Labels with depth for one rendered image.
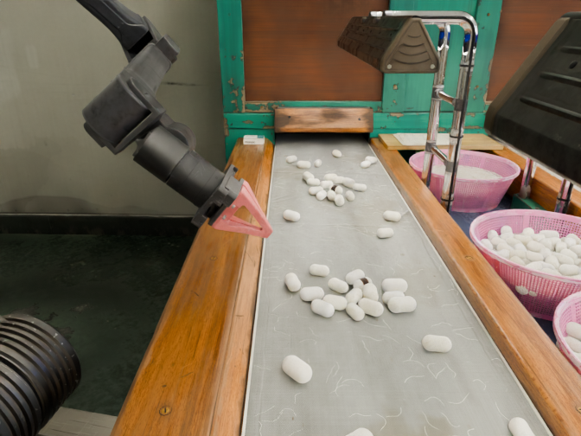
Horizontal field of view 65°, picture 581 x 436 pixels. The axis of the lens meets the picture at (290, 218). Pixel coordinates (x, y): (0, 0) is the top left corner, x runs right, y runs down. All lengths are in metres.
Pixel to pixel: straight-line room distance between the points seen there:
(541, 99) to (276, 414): 0.37
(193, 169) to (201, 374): 0.25
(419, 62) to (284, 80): 0.83
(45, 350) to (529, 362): 0.53
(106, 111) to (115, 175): 2.00
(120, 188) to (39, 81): 0.63
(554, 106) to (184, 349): 0.44
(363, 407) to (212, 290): 0.26
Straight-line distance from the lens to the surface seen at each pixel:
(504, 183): 1.19
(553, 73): 0.29
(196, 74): 2.34
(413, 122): 1.50
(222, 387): 0.50
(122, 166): 2.56
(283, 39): 1.44
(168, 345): 0.56
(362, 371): 0.55
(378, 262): 0.77
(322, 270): 0.71
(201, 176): 0.59
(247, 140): 1.37
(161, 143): 0.59
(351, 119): 1.41
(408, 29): 0.66
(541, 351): 0.60
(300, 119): 1.40
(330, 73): 1.45
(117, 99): 0.60
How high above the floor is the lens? 1.11
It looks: 24 degrees down
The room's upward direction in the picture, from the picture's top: straight up
